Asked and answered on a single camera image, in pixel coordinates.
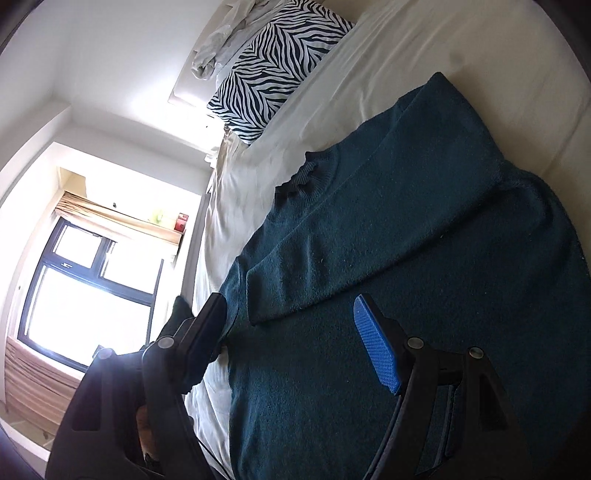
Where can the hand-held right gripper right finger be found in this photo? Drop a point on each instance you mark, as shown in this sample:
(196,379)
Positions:
(376,344)

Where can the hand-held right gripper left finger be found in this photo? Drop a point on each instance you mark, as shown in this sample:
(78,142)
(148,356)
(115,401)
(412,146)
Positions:
(203,341)

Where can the dark teal knit sweater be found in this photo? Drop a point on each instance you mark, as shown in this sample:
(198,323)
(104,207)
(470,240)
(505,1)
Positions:
(415,230)

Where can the black framed window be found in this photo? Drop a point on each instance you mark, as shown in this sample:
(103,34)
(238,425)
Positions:
(92,300)

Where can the small red box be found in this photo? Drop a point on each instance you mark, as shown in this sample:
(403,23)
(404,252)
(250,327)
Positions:
(181,221)

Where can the small green item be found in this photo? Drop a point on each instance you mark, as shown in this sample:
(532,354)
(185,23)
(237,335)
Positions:
(159,216)

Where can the zebra print pillow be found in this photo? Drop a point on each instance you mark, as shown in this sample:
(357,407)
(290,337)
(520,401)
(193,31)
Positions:
(277,60)

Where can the bed with cream sheet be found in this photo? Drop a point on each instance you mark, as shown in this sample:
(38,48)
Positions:
(508,69)

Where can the folded white duvet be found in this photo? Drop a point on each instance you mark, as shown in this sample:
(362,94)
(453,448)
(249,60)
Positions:
(231,32)

